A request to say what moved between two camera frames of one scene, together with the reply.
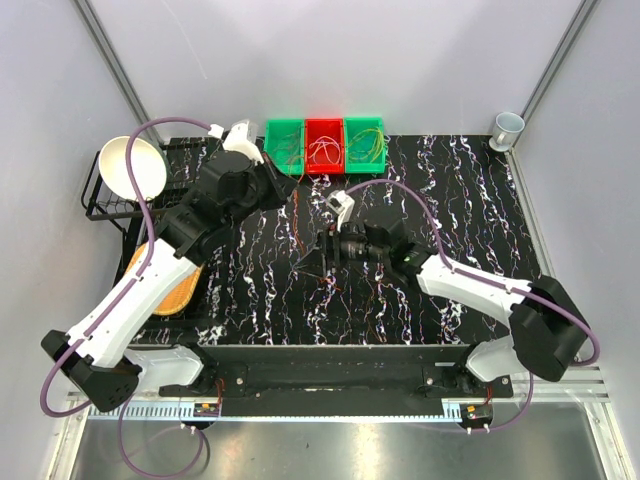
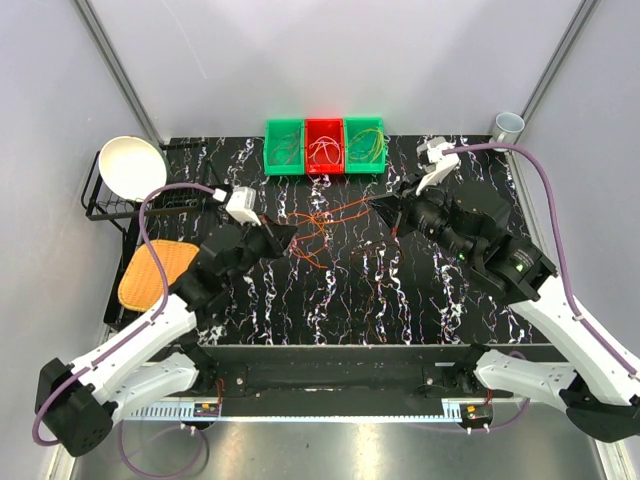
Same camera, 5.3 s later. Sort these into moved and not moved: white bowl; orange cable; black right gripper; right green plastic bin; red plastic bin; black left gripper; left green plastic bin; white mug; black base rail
Moved: black left gripper; orange cable; black right gripper
Not moved: white bowl; white mug; red plastic bin; left green plastic bin; right green plastic bin; black base rail
